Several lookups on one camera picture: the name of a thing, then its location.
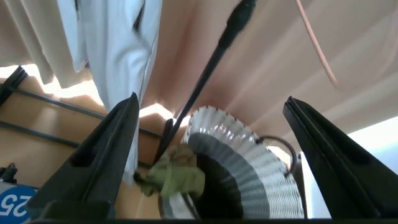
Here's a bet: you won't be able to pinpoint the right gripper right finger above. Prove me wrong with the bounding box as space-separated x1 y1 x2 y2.
282 95 398 218

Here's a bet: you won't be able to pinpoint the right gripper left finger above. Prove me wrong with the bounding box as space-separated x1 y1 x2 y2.
25 92 140 218

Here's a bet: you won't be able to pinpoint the green garment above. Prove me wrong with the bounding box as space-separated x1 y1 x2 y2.
133 143 206 198

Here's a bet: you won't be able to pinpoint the pale grey shorts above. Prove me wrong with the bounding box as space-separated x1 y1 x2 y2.
55 0 164 186

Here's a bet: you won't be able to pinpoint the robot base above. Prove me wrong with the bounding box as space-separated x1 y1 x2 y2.
0 162 40 224

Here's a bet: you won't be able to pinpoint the white laundry basket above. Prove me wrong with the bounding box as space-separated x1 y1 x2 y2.
158 105 308 220

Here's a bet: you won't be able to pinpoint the pink clothes hanger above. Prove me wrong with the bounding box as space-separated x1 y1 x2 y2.
294 0 342 90

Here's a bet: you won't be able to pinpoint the black clothes rack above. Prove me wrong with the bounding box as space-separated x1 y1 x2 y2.
0 0 259 170

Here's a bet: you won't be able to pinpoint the beige curtain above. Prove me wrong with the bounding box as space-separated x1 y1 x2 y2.
0 0 398 150

